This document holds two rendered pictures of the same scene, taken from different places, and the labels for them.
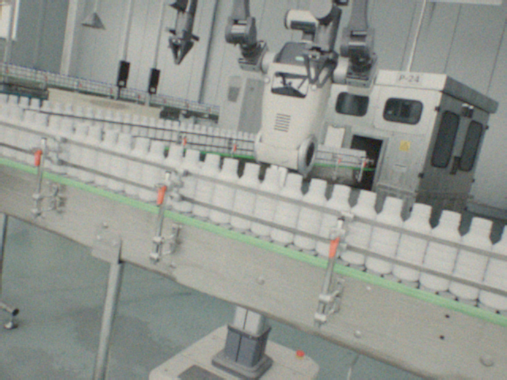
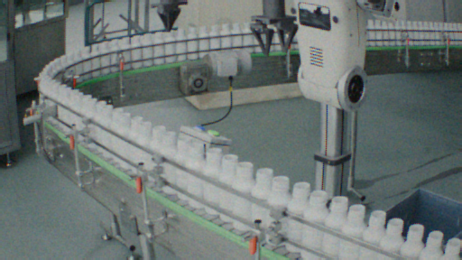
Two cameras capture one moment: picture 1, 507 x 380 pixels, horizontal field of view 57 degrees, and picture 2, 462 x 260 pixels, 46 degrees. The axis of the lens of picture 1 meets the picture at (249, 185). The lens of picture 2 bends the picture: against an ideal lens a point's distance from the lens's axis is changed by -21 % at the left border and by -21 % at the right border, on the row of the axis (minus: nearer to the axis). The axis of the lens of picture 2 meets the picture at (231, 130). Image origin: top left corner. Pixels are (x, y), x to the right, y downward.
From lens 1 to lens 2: 0.86 m
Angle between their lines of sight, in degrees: 27
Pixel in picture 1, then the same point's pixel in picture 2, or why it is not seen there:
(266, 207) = (225, 197)
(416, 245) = (330, 238)
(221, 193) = (189, 181)
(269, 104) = (301, 37)
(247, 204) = (212, 192)
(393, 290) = not seen: outside the picture
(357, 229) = (291, 223)
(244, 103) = not seen: outside the picture
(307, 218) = (254, 210)
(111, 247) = (130, 220)
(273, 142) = (312, 78)
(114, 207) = (124, 186)
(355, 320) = not seen: outside the picture
